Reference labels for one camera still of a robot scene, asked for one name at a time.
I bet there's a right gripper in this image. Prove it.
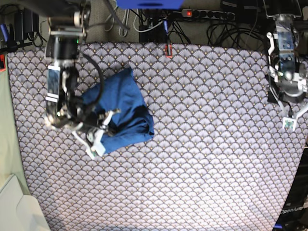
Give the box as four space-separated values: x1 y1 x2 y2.
44 101 121 159

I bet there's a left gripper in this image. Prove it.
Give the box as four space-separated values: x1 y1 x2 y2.
267 77 308 131

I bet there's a blue long-sleeve T-shirt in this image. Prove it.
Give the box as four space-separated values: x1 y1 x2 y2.
82 68 154 158

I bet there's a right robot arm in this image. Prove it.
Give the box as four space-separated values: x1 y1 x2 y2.
20 0 120 159

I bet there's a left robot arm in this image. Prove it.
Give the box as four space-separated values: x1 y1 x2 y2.
263 0 308 130

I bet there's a fan-patterned tablecloth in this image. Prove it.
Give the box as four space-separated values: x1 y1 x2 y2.
8 43 308 231

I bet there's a black power strip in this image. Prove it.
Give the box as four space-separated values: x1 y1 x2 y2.
181 9 236 21

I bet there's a white plastic bin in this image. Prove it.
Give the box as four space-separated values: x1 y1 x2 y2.
0 174 50 231

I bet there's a red clamp on table edge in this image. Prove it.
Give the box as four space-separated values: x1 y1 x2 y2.
164 44 173 58

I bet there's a black OpenArm base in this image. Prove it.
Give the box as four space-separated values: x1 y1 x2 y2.
273 147 308 231

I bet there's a black power adapter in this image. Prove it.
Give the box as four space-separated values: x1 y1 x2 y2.
14 8 39 42

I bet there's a blue box at top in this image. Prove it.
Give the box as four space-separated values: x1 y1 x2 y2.
117 0 183 9

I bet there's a blue-handled clamp left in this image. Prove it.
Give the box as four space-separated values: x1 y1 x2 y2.
0 24 18 52

